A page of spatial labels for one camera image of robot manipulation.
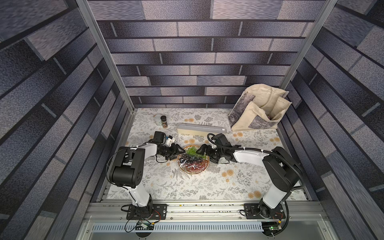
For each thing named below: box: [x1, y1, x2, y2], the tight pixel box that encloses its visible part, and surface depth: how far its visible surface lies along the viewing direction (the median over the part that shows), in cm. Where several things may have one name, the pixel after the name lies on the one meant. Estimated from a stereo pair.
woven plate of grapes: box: [177, 144, 210, 175], surface depth 89 cm
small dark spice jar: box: [160, 115, 168, 129], surface depth 105 cm
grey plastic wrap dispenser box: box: [176, 123, 228, 137], surface depth 105 cm
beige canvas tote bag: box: [228, 83, 292, 131], surface depth 97 cm
